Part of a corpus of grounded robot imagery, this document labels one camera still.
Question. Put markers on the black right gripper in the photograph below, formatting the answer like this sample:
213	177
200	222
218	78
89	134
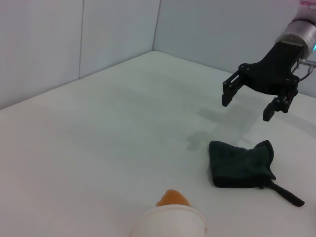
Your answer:
276	71

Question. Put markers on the dark blue rag with loop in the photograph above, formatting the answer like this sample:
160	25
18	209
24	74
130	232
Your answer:
237	165

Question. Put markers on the translucent plastic cup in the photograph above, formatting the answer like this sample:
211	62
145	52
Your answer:
168	222

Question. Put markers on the brown water stain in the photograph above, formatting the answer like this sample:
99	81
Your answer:
172	197

